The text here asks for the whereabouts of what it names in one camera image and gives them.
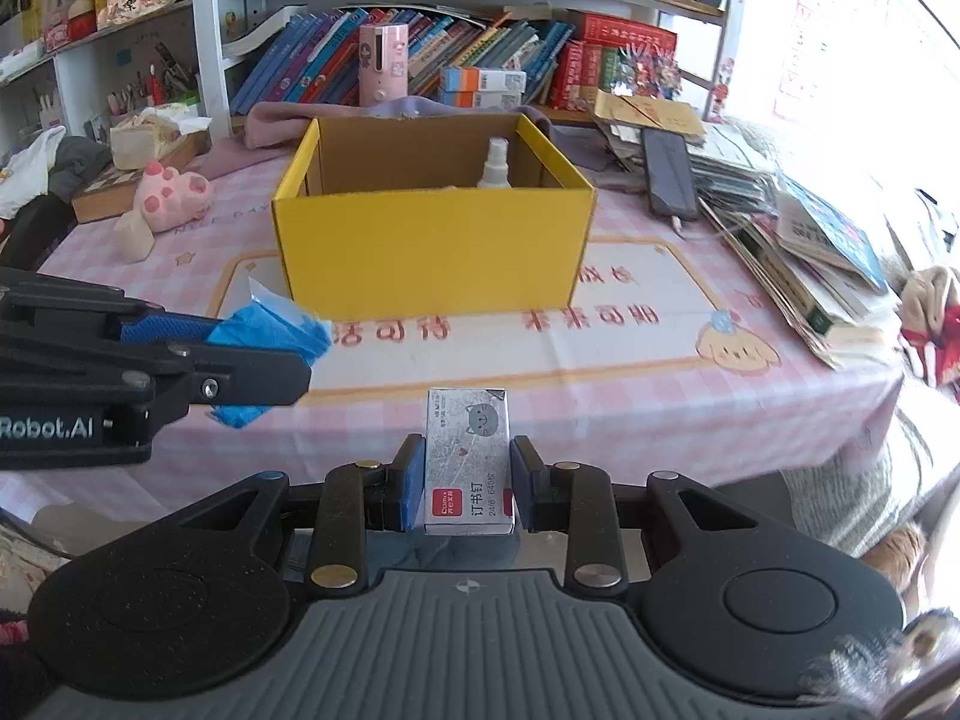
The white bookshelf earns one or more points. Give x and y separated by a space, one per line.
232 54

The stack of books papers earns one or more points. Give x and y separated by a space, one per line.
817 266

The black phone power bank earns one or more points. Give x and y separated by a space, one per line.
669 177

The small spray bottle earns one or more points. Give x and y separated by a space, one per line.
495 172

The tissue pack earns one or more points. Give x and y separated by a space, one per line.
172 134

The beige foam block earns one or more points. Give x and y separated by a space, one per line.
132 236

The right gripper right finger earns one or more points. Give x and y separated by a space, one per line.
576 500

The orange white medicine boxes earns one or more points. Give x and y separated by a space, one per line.
481 88

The pink plush paw toy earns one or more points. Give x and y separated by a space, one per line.
168 198

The pile of clothes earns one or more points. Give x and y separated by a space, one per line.
38 186

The blue wrapper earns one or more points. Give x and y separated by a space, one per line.
271 321

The pink purple cloth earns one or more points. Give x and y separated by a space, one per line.
271 127

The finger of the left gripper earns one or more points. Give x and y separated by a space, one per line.
160 328

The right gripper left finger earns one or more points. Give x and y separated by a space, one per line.
359 498

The pink checkered tablecloth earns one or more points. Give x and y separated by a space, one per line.
669 356

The pink cylindrical device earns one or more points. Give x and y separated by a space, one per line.
383 56

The yellow cardboard box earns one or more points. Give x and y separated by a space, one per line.
379 219

